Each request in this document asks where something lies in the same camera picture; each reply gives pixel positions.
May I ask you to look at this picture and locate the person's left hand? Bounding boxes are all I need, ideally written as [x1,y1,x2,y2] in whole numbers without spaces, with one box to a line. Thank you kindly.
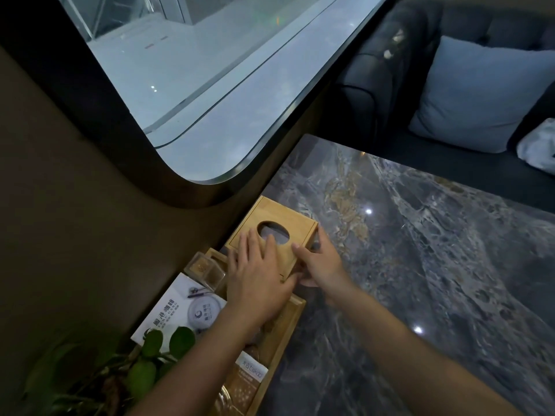
[225,228,304,330]

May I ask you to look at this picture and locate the person's right hand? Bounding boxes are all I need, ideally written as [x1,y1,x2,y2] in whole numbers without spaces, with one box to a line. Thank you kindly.
[290,225,361,307]

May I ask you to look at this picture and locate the wooden tray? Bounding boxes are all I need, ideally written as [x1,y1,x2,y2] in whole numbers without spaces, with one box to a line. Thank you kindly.
[201,247,308,416]

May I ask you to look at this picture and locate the wooden tissue box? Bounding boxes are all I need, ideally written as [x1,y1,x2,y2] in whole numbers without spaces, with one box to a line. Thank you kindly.
[224,195,320,284]

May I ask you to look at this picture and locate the person's left forearm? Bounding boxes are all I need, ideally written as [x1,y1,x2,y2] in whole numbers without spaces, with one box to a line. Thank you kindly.
[125,298,287,416]

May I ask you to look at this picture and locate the person's right forearm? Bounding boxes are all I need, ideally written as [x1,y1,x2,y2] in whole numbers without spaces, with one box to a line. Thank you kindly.
[329,281,526,416]

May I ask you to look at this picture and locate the clear toothpick holder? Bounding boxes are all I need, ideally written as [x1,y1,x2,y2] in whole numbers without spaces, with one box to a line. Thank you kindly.
[183,251,227,293]

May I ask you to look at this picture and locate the white printed box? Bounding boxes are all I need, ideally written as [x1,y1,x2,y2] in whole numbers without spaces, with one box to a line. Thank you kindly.
[129,272,228,350]

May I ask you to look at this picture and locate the brown and white packet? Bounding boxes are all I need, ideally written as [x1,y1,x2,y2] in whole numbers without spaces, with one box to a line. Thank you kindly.
[219,350,269,416]

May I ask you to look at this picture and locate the grey marble table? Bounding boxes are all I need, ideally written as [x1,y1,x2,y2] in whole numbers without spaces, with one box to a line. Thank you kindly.
[216,133,555,416]

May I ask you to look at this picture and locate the green plant in glass vase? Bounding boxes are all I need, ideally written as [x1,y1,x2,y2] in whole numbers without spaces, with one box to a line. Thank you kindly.
[24,326,197,416]

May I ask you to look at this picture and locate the dark tufted sofa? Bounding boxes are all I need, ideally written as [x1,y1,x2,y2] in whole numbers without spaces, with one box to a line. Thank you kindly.
[334,0,555,213]

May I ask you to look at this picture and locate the large dark-framed window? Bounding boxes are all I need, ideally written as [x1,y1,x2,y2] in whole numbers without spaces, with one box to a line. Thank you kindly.
[0,0,395,209]

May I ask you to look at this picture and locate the grey cushion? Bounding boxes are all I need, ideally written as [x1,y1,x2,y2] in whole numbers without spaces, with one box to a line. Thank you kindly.
[408,35,555,154]

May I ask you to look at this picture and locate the white backpack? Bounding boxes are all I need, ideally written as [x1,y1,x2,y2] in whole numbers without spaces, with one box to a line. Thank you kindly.
[516,118,555,176]

